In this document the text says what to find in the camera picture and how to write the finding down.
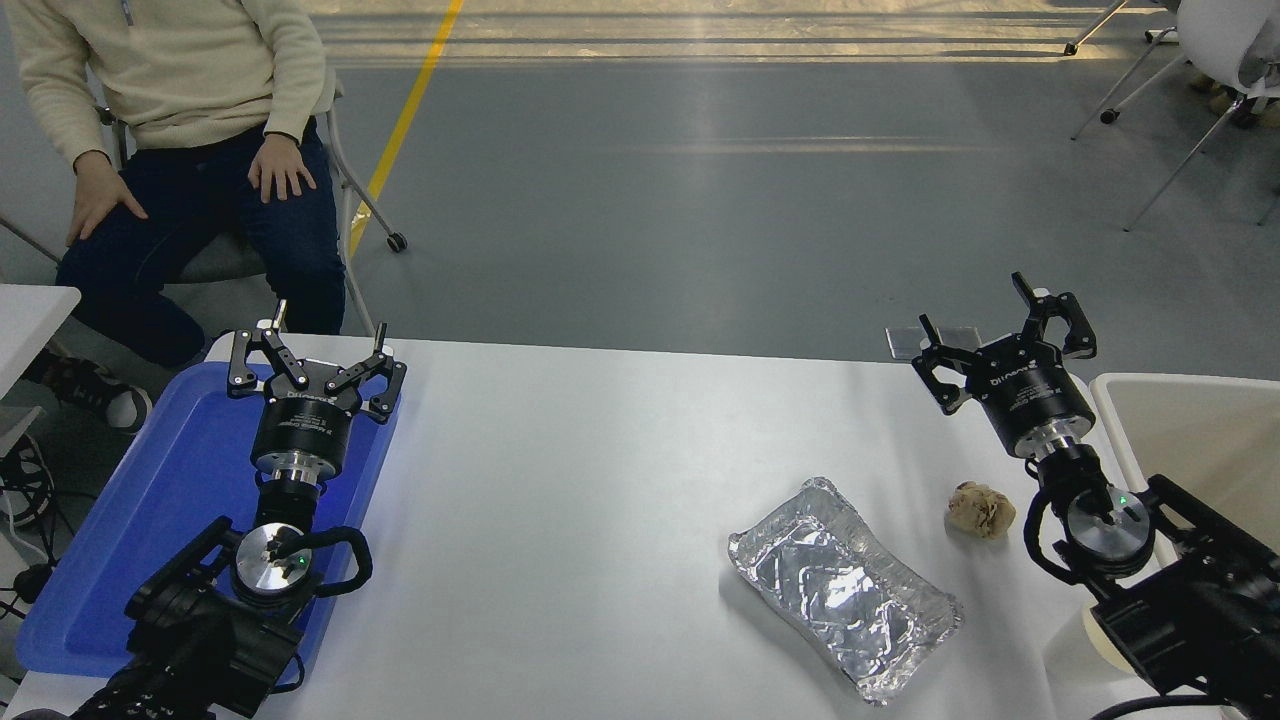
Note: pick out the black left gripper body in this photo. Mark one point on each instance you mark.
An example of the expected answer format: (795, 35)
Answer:
(305, 420)

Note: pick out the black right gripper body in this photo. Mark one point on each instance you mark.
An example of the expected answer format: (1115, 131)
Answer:
(1035, 400)

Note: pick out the white paper cup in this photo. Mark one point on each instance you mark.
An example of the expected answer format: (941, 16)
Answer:
(1075, 650)

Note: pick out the person's right forearm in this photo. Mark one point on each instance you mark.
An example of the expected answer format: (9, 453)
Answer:
(60, 110)

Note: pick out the person's left forearm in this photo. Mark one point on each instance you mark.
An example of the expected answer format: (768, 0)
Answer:
(298, 95)

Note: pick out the person's left hand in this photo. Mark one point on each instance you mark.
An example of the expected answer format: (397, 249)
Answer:
(282, 165)

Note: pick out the person's right hand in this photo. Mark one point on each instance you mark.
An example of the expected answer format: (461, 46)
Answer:
(100, 195)

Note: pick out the metal floor plate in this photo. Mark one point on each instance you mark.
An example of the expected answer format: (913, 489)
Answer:
(903, 345)
(962, 337)

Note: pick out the grey office chair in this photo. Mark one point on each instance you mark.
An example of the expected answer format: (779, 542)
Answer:
(225, 262)

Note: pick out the crumpled tan paper ball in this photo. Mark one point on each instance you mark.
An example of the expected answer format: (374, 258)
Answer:
(982, 510)

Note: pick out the large pale bin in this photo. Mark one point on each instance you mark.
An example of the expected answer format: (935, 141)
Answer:
(1190, 430)

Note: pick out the blue plastic tray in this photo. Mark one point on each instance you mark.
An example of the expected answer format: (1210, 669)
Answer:
(150, 500)

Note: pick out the crumpled silver foil tray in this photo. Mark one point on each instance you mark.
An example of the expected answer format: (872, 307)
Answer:
(840, 590)

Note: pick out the white side table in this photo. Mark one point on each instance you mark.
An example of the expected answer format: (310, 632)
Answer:
(30, 320)

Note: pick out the tan shoe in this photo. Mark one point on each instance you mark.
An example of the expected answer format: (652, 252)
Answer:
(1222, 100)

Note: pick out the metal chair leg with caster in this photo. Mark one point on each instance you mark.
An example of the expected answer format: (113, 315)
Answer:
(1095, 25)

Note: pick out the person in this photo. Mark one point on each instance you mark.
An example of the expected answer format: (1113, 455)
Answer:
(180, 70)

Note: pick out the black power plug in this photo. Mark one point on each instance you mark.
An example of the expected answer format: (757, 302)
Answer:
(35, 582)

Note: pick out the white chair with metal legs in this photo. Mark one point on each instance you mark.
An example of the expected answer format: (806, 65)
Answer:
(1215, 35)

